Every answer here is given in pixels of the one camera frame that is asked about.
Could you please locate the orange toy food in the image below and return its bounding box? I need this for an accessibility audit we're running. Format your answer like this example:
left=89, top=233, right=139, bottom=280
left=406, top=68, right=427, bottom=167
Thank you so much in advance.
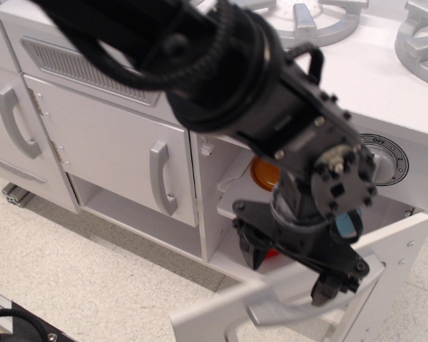
left=250, top=156, right=280, bottom=192

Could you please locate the silver left stove burner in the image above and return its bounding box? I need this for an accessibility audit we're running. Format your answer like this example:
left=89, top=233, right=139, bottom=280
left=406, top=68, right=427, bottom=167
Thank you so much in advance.
left=258, top=0, right=370, bottom=49

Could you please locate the aluminium frame extrusion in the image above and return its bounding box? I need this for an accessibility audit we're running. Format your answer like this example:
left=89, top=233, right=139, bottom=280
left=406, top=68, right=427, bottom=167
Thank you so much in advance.
left=1, top=183, right=34, bottom=208

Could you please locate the white toy kitchen unit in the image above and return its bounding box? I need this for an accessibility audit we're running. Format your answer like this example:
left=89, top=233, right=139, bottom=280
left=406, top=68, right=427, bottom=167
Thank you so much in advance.
left=0, top=1, right=428, bottom=341

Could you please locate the red toy strawberry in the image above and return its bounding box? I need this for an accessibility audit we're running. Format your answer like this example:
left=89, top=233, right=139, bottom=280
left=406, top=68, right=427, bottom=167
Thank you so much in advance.
left=265, top=249, right=280, bottom=259

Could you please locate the white cabinet door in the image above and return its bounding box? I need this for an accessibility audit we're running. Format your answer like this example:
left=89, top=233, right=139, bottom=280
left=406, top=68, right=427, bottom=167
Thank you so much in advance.
left=0, top=68, right=79, bottom=213
left=24, top=76, right=198, bottom=227

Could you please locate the grey cabinet door handle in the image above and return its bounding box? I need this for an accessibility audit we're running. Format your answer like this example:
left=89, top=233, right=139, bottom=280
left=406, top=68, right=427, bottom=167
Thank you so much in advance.
left=149, top=140, right=178, bottom=217

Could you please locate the light blue toy plate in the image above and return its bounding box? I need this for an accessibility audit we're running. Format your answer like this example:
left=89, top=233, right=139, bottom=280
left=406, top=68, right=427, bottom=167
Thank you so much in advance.
left=336, top=209, right=363, bottom=239

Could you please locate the white oven door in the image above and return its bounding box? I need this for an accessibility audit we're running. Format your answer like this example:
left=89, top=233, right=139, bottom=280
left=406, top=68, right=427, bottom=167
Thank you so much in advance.
left=170, top=211, right=428, bottom=341

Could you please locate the grey far left handle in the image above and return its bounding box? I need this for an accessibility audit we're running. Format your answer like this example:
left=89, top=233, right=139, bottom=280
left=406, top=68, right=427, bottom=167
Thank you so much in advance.
left=0, top=86, right=41, bottom=160

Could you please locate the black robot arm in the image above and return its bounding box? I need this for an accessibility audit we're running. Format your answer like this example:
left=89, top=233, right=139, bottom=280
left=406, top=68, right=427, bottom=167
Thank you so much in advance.
left=39, top=1, right=377, bottom=306

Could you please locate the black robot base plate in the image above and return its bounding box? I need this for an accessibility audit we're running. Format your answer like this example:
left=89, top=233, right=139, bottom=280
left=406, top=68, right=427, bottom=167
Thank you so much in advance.
left=0, top=303, right=75, bottom=342

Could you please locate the silver right stove burner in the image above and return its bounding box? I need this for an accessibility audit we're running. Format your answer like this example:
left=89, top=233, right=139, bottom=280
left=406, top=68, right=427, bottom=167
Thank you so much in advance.
left=394, top=1, right=428, bottom=83

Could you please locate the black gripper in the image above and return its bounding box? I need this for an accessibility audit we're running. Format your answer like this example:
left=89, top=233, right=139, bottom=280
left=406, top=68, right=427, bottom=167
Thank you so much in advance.
left=233, top=200, right=370, bottom=307

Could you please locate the silver stove burner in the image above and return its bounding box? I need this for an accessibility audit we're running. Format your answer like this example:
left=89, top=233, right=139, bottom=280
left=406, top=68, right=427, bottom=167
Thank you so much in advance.
left=394, top=1, right=428, bottom=83
left=258, top=0, right=370, bottom=49

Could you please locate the grey vent grille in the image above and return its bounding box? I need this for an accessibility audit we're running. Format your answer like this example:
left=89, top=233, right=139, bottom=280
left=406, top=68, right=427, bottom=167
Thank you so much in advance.
left=21, top=37, right=159, bottom=107

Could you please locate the grey right timer knob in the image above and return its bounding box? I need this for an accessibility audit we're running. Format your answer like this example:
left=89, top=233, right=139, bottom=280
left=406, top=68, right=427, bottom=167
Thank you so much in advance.
left=360, top=133, right=409, bottom=187

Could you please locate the white far left cabinet door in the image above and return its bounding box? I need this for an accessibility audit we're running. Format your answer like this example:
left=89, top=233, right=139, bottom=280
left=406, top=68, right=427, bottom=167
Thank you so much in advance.
left=0, top=68, right=79, bottom=213

